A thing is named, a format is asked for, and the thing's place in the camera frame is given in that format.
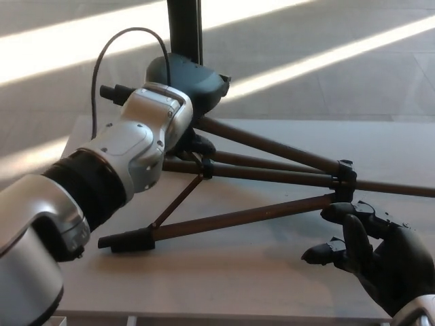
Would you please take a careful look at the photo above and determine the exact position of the black vertical pillar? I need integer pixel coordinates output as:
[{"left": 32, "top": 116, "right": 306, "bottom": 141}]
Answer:
[{"left": 167, "top": 0, "right": 205, "bottom": 66}]

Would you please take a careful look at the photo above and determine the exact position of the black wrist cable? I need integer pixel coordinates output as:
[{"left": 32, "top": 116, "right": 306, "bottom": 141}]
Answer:
[{"left": 91, "top": 28, "right": 172, "bottom": 137}]

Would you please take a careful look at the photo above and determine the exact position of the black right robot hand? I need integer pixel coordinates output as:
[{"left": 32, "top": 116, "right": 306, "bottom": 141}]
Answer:
[{"left": 301, "top": 200, "right": 435, "bottom": 317}]

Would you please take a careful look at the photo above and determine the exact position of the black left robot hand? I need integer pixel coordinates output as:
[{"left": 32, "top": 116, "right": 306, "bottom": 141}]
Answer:
[{"left": 145, "top": 52, "right": 232, "bottom": 158}]

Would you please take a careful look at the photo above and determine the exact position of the brown black camera tripod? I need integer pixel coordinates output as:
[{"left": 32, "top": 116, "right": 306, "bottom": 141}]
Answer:
[{"left": 97, "top": 84, "right": 435, "bottom": 254}]

